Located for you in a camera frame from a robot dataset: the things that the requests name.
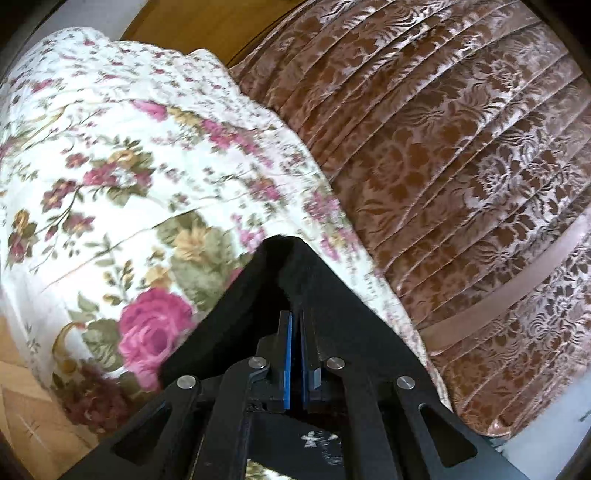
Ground black pants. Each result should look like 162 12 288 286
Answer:
157 233 438 480

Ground plain brown curtain band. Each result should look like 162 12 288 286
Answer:
422 209 590 355

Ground floral bedspread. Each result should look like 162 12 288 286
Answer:
1 27 428 436

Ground brown floral curtain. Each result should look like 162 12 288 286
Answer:
231 1 590 437

